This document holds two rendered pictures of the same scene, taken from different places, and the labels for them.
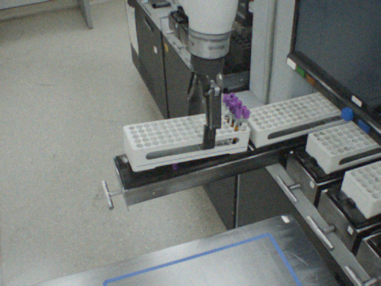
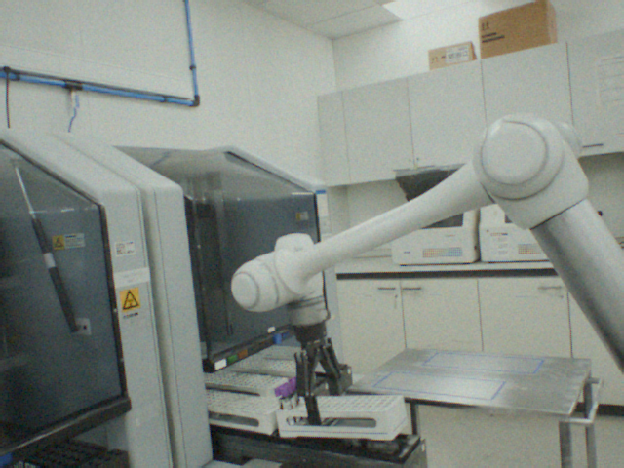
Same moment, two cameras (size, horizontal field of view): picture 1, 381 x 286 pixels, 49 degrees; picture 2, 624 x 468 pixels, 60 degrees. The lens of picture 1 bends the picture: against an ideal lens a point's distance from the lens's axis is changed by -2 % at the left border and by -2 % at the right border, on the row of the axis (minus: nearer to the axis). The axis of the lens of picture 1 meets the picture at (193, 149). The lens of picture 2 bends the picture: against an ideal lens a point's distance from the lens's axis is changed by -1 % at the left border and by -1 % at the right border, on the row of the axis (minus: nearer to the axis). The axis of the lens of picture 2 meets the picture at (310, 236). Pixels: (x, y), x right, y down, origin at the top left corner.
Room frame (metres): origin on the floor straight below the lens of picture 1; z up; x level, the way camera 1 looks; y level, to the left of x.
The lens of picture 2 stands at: (1.65, 0.95, 1.35)
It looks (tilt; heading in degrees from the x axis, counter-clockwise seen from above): 3 degrees down; 231
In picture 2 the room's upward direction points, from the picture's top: 6 degrees counter-clockwise
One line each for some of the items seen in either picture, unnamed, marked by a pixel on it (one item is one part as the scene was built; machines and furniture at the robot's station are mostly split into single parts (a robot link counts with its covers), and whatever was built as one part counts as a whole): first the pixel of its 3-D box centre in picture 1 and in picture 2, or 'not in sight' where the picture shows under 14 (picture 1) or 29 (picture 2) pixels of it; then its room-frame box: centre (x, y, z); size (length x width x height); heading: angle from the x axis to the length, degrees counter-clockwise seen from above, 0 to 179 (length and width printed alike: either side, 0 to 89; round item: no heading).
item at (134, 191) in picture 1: (237, 150); (292, 442); (0.89, -0.12, 0.78); 0.73 x 0.14 x 0.09; 109
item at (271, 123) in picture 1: (297, 118); (234, 412); (0.94, -0.29, 0.83); 0.30 x 0.10 x 0.06; 109
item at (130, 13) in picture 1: (130, 26); not in sight; (2.57, 0.36, 0.43); 0.27 x 0.02 x 0.36; 19
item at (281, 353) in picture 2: not in sight; (293, 360); (0.55, -0.54, 0.83); 0.30 x 0.10 x 0.06; 109
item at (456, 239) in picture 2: not in sight; (442, 214); (-1.44, -1.35, 1.22); 0.62 x 0.56 x 0.64; 17
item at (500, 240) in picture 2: not in sight; (531, 203); (-1.63, -0.79, 1.24); 0.62 x 0.56 x 0.69; 19
